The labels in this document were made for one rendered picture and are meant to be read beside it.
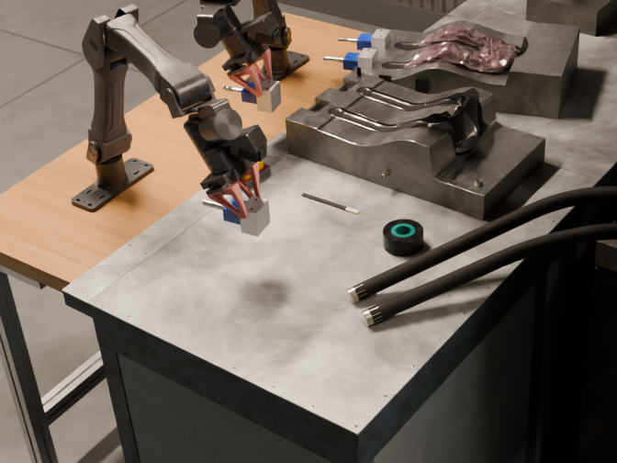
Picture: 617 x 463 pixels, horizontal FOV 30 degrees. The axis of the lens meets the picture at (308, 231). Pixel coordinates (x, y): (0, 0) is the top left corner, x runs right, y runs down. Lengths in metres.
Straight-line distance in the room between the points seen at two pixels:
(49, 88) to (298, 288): 2.76
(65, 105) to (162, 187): 2.16
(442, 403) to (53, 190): 0.98
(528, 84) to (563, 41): 0.18
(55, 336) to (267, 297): 1.39
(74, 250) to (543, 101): 1.09
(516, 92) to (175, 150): 0.79
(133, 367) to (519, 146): 0.92
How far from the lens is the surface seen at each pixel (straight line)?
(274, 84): 2.53
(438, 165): 2.37
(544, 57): 2.72
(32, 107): 4.67
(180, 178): 2.54
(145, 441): 2.43
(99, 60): 2.26
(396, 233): 2.25
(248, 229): 2.16
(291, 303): 2.15
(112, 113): 2.38
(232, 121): 2.04
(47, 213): 2.51
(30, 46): 5.18
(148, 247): 2.34
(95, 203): 2.49
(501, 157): 2.43
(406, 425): 2.09
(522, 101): 2.69
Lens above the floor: 2.14
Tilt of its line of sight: 35 degrees down
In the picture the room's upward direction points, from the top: 5 degrees counter-clockwise
